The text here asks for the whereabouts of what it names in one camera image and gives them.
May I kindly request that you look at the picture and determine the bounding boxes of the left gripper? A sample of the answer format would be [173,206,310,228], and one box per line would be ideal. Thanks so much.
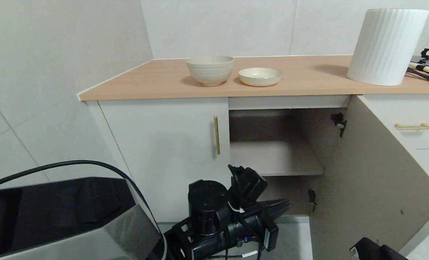
[217,198,291,254]

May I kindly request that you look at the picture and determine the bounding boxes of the open white cabinet door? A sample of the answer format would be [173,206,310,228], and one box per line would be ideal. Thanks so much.
[308,95,429,257]

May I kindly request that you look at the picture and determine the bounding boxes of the cream shallow dish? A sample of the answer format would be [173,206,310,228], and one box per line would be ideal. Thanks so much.
[238,67,283,87]

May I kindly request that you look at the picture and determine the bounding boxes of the wooden counter white cabinet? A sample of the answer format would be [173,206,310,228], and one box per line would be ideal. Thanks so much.
[78,55,429,222]

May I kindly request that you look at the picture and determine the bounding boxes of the beige ribbed bowl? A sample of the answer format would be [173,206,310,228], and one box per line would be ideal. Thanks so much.
[186,55,235,87]

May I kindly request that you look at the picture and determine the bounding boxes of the white ribbed cylinder container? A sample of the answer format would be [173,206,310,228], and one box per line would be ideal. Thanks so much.
[346,8,429,87]

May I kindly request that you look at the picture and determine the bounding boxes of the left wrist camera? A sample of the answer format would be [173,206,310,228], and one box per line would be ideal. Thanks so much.
[228,164,268,211]

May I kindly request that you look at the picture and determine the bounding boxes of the white cabinet door gold handle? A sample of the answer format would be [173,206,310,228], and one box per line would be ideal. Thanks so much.
[98,97,231,223]

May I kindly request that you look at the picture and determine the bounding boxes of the white drawer gold handle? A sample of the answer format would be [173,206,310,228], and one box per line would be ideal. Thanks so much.
[359,94,429,150]

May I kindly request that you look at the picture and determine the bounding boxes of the black cable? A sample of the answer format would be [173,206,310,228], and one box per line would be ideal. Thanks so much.
[0,160,167,260]

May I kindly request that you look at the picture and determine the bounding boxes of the black handled kitchen tool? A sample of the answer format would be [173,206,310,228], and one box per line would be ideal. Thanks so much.
[405,68,429,84]

